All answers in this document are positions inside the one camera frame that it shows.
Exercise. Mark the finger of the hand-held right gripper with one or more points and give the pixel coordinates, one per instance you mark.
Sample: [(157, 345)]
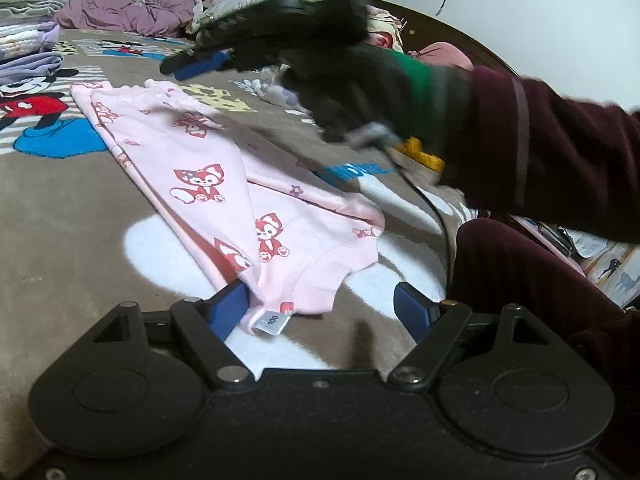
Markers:
[(200, 64)]

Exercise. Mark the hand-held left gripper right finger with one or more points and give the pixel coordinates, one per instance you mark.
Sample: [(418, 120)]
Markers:
[(412, 311)]

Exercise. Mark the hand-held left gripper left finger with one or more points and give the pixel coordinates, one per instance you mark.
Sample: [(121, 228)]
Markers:
[(227, 309)]

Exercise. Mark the pink fox print pajama top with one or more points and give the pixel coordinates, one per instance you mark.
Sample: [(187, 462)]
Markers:
[(210, 185)]

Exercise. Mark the person's right forearm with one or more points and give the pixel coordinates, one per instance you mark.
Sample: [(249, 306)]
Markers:
[(555, 150)]

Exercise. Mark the stack of folded clothes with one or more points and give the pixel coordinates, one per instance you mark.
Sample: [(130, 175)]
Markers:
[(25, 20)]

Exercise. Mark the person's right hand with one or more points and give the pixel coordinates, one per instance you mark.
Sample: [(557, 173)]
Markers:
[(370, 90)]

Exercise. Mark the pile of pastel bedding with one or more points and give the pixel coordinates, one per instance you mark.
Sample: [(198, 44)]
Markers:
[(250, 2)]

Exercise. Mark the white floral folded garment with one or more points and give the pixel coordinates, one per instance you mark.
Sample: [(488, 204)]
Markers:
[(280, 92)]

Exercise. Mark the purple floral duvet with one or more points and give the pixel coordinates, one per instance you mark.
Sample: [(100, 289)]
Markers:
[(125, 7)]

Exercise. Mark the person's maroon trouser leg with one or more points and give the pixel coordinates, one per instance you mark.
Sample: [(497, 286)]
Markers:
[(540, 310)]

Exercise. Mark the yellow cloth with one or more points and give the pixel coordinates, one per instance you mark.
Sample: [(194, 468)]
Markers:
[(425, 156)]

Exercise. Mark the dark wooden headboard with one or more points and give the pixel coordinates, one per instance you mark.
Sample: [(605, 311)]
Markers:
[(450, 30)]

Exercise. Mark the animal print cloth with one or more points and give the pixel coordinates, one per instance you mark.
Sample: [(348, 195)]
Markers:
[(610, 265)]

